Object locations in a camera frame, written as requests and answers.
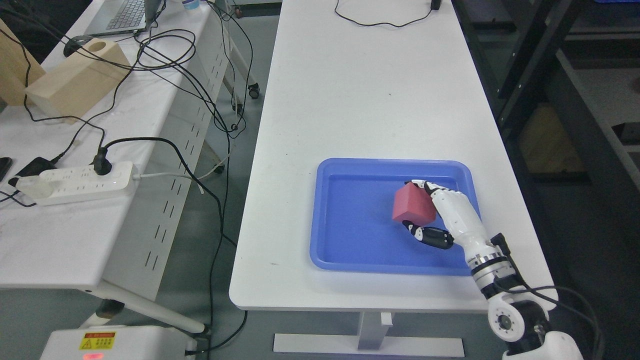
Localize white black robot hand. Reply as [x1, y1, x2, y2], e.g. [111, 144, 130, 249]
[401, 179, 500, 268]

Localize pink foam block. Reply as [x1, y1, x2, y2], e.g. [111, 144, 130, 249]
[391, 182, 437, 226]

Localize blue plastic tray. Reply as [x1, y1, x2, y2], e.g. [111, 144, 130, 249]
[310, 158, 479, 277]

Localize black metal shelf right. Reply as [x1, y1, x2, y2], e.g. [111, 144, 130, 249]
[453, 0, 639, 239]

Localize wooden block with hole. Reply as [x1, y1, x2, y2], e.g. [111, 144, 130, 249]
[25, 38, 131, 117]

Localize white table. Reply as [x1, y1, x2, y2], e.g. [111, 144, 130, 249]
[228, 0, 553, 360]

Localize white side desk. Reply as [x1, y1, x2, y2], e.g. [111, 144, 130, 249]
[0, 0, 261, 336]

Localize black power plug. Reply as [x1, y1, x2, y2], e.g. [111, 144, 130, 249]
[93, 146, 113, 176]

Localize white machine with warning label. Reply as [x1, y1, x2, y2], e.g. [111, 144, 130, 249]
[40, 325, 198, 360]

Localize white power strip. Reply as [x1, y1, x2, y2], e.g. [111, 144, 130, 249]
[14, 161, 137, 206]

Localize silver laptop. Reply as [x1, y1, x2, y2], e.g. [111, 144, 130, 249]
[84, 0, 166, 37]

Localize black power adapter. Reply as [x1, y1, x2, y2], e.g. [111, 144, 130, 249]
[7, 157, 57, 187]

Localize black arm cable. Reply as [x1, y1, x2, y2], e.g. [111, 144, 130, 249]
[492, 232, 603, 360]

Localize black cable on table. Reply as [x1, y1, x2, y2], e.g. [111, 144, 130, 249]
[334, 0, 443, 28]

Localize tangled black desk cables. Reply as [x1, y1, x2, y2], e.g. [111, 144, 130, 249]
[0, 0, 251, 358]

